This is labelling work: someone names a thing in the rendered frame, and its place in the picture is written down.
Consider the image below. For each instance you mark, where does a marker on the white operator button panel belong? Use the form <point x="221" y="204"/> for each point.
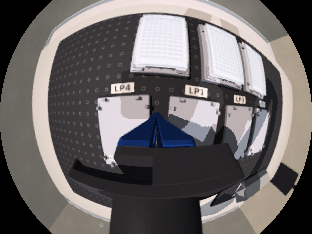
<point x="252" y="185"/>

